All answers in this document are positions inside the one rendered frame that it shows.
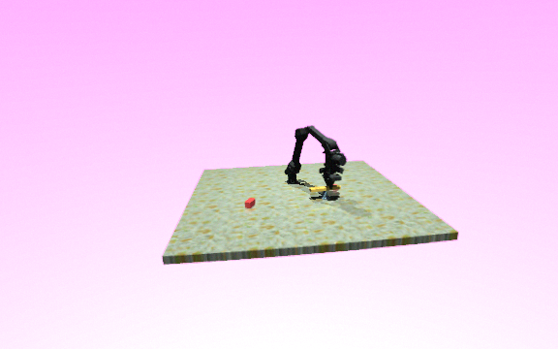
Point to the red block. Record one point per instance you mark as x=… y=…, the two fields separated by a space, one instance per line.
x=250 y=202

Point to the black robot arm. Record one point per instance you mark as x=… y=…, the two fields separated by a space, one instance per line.
x=328 y=144

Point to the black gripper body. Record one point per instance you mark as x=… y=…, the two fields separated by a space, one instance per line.
x=329 y=170

